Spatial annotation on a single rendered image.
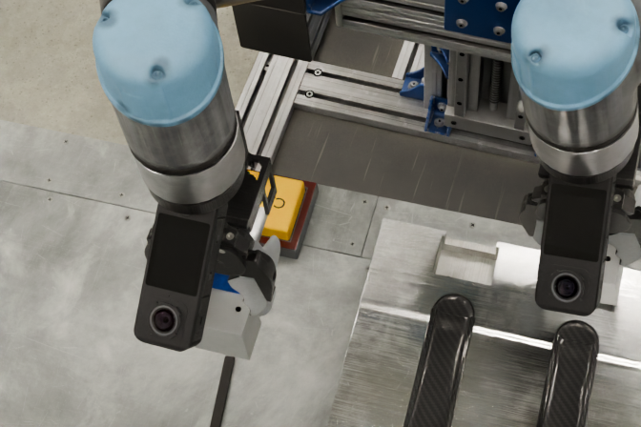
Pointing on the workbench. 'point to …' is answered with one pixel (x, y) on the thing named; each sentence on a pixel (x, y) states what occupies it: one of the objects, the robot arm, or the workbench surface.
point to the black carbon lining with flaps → (570, 384)
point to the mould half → (383, 274)
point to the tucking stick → (222, 392)
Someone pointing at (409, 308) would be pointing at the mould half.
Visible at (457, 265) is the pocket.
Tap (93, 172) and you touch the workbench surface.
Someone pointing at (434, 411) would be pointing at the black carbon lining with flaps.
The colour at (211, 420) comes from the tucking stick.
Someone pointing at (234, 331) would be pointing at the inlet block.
